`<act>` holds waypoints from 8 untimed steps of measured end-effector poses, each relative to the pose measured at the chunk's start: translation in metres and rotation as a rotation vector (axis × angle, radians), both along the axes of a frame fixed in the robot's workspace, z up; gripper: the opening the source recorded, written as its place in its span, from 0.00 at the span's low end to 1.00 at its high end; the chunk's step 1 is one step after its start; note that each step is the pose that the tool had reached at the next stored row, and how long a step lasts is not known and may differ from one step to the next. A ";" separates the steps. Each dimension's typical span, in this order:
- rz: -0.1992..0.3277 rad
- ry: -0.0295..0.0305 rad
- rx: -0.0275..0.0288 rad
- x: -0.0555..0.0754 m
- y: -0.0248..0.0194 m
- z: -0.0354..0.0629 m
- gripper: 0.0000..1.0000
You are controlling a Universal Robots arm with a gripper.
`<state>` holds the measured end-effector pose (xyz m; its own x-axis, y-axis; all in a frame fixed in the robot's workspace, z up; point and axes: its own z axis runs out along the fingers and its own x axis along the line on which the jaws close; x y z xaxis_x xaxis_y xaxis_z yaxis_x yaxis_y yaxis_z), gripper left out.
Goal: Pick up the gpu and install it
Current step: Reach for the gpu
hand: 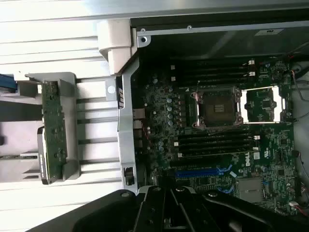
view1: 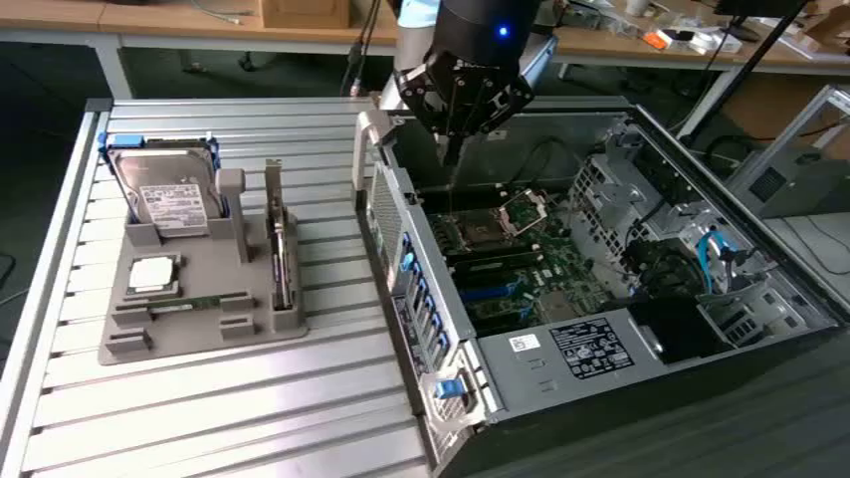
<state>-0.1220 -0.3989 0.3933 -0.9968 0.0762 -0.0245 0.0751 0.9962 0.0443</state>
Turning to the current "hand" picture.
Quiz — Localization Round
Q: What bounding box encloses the silver chipset heatsink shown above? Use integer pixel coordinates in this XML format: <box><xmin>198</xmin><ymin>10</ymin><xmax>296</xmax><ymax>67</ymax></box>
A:
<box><xmin>238</xmin><ymin>177</ymin><xmax>264</xmax><ymax>203</ymax></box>

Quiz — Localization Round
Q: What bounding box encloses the blue expansion slot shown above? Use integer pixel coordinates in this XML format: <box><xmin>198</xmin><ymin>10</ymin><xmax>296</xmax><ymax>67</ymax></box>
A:
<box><xmin>175</xmin><ymin>165</ymin><xmax>234</xmax><ymax>181</ymax></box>

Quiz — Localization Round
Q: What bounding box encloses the black expansion slot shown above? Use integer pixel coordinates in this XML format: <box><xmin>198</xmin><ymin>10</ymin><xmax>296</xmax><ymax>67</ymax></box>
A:
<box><xmin>170</xmin><ymin>160</ymin><xmax>218</xmax><ymax>169</ymax></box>

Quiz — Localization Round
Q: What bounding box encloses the black RAM slot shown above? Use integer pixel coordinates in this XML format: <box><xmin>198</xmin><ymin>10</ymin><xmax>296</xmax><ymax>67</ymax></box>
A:
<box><xmin>173</xmin><ymin>138</ymin><xmax>256</xmax><ymax>145</ymax></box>
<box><xmin>177</xmin><ymin>144</ymin><xmax>258</xmax><ymax>151</ymax></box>
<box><xmin>170</xmin><ymin>66</ymin><xmax>251</xmax><ymax>73</ymax></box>
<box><xmin>180</xmin><ymin>72</ymin><xmax>255</xmax><ymax>78</ymax></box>
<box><xmin>180</xmin><ymin>60</ymin><xmax>255</xmax><ymax>67</ymax></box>
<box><xmin>177</xmin><ymin>132</ymin><xmax>260</xmax><ymax>139</ymax></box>
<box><xmin>177</xmin><ymin>150</ymin><xmax>260</xmax><ymax>159</ymax></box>
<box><xmin>170</xmin><ymin>77</ymin><xmax>249</xmax><ymax>85</ymax></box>

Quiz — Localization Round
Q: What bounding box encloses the green Dell motherboard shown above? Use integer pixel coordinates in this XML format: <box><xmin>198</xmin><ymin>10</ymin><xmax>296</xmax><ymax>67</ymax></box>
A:
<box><xmin>142</xmin><ymin>57</ymin><xmax>299</xmax><ymax>218</ymax></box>

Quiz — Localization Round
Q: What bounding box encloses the open black PC case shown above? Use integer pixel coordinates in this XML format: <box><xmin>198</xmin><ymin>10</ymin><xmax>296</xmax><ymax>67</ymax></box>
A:
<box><xmin>96</xmin><ymin>18</ymin><xmax>309</xmax><ymax>225</ymax></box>

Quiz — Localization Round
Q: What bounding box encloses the CPU socket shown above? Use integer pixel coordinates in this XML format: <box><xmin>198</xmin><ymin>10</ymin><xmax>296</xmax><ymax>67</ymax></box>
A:
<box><xmin>190</xmin><ymin>86</ymin><xmax>243</xmax><ymax>128</ymax></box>

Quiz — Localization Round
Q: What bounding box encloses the metal socket cover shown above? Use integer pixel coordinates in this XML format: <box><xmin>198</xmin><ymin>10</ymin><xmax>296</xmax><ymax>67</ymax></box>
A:
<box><xmin>241</xmin><ymin>86</ymin><xmax>287</xmax><ymax>124</ymax></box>

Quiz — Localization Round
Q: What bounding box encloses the grey parts rack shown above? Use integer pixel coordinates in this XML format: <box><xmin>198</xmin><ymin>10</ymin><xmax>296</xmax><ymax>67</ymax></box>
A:
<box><xmin>0</xmin><ymin>71</ymin><xmax>78</xmax><ymax>182</ymax></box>

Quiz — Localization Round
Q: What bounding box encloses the blue disk caddy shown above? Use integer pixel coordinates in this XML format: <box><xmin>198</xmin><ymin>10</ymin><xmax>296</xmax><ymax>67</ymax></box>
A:
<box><xmin>0</xmin><ymin>73</ymin><xmax>17</xmax><ymax>94</ymax></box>

